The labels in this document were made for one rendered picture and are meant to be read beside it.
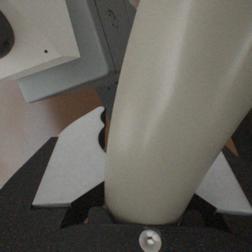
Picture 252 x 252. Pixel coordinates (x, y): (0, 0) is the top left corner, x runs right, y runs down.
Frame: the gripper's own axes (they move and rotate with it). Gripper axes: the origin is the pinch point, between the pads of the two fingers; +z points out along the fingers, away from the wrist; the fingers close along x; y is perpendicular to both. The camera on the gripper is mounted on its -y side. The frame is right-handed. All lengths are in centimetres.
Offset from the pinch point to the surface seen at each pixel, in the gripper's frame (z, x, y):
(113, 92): 125, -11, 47
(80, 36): 45.6, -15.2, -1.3
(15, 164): 151, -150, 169
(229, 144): 79, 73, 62
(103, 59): 42.1, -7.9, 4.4
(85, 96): 134, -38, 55
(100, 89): 129, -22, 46
